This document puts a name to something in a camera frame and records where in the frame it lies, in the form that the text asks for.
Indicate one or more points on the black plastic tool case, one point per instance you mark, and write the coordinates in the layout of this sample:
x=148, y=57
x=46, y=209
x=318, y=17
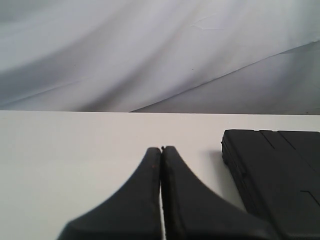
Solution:
x=277, y=174

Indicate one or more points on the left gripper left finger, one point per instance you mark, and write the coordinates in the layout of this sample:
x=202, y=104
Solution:
x=131, y=213

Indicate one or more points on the grey backdrop cloth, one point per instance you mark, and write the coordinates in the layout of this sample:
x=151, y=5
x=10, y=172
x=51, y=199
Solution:
x=165, y=56

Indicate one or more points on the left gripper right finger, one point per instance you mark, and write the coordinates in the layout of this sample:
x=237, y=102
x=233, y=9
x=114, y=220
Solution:
x=194, y=212

